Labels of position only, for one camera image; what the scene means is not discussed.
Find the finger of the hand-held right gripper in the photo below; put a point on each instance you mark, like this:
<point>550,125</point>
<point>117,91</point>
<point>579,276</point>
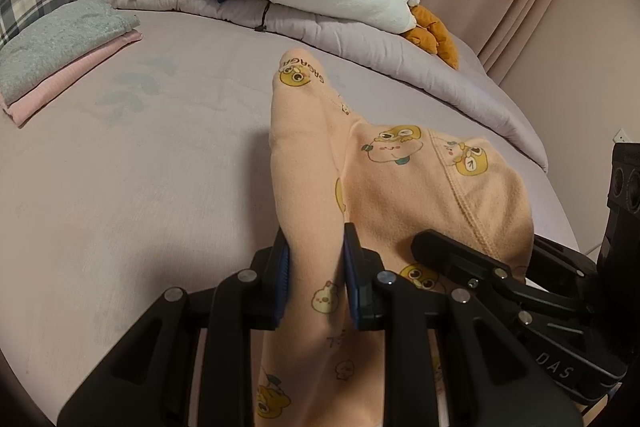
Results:
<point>465,259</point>
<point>560,262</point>

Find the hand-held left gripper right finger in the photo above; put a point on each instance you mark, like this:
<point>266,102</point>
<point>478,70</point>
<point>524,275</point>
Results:
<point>350,287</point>

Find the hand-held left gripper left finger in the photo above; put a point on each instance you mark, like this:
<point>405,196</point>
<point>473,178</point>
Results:
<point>284,277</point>

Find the peach cartoon-print garment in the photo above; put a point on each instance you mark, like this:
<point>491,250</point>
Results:
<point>400,207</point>

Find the lilac bed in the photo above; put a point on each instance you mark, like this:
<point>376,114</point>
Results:
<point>150,157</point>

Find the lilac duvet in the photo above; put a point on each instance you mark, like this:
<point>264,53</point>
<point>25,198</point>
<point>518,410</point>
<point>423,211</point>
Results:
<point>350,37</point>

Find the folded pink cloth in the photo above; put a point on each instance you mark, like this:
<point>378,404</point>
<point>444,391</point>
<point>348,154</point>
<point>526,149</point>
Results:
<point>50,99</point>

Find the folded grey cloth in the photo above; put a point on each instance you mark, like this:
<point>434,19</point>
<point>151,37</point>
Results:
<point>55,42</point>

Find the white wall socket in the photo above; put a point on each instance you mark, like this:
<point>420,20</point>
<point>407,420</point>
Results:
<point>622,136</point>

